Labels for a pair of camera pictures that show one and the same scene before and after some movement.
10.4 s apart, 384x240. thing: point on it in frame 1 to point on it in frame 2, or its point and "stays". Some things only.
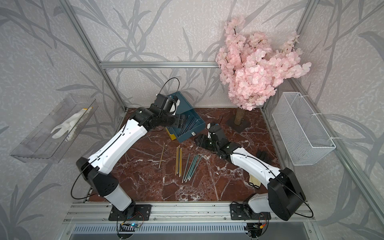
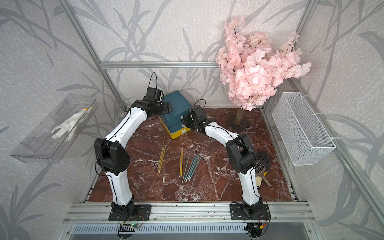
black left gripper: x=180 y=121 to x=168 y=109
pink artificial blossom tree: x=251 y=70 stays
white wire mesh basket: x=304 y=138 stays
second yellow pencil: x=180 y=159 stays
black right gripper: x=201 y=140 to x=185 y=118
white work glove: x=71 y=124 stays
